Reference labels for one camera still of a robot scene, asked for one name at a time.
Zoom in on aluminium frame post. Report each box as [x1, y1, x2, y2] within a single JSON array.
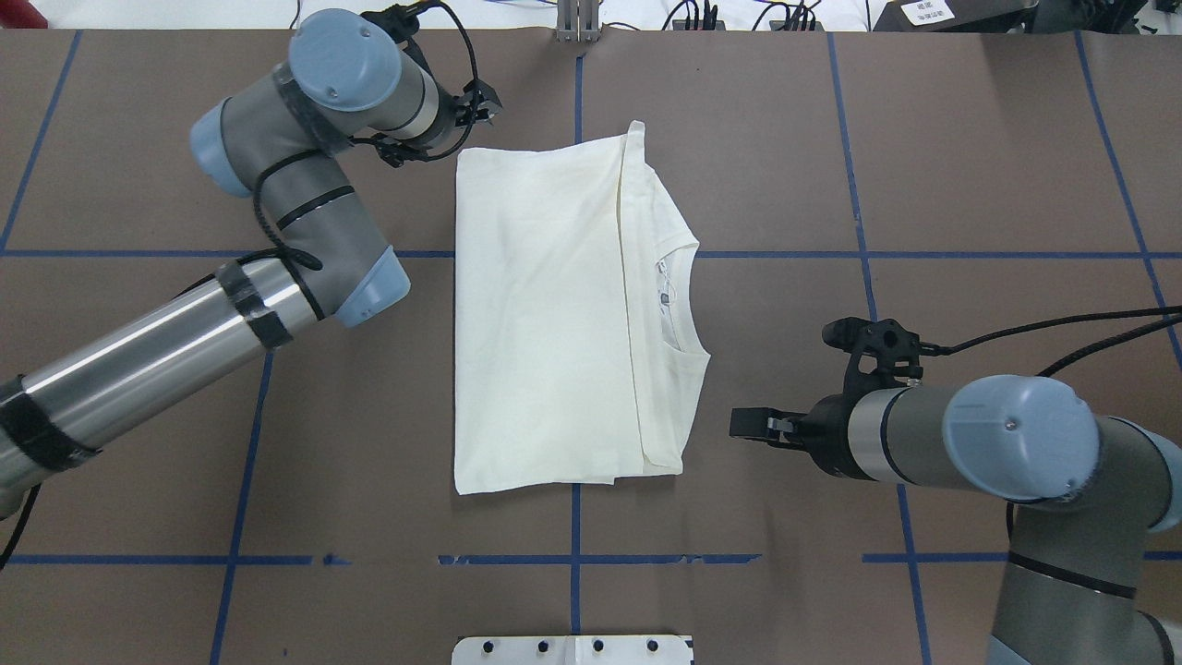
[[553, 0, 602, 43]]

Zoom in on white camera pole with base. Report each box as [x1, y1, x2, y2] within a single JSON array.
[[452, 633, 695, 664]]

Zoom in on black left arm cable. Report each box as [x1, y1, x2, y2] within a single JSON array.
[[0, 0, 491, 569]]

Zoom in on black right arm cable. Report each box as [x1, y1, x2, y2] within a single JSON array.
[[918, 307, 1182, 380]]

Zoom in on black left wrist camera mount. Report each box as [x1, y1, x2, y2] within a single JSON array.
[[361, 1, 436, 43]]

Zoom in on black power adapter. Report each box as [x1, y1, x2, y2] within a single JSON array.
[[871, 1, 1039, 33]]

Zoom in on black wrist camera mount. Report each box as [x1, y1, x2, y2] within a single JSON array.
[[821, 317, 943, 397], [361, 1, 436, 43]]

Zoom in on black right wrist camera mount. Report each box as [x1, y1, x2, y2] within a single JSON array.
[[821, 317, 943, 397]]

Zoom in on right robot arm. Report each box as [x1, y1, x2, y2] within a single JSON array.
[[728, 374, 1178, 664]]

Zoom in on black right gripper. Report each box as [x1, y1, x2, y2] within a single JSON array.
[[728, 395, 855, 478]]

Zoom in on cream cat print shirt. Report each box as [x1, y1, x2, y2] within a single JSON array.
[[454, 119, 712, 495]]

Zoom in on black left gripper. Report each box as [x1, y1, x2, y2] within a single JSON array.
[[426, 82, 504, 154]]

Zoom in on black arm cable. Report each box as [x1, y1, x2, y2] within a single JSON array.
[[918, 307, 1182, 380], [0, 0, 491, 569]]

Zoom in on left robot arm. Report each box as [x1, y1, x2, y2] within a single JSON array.
[[1, 1, 501, 517]]

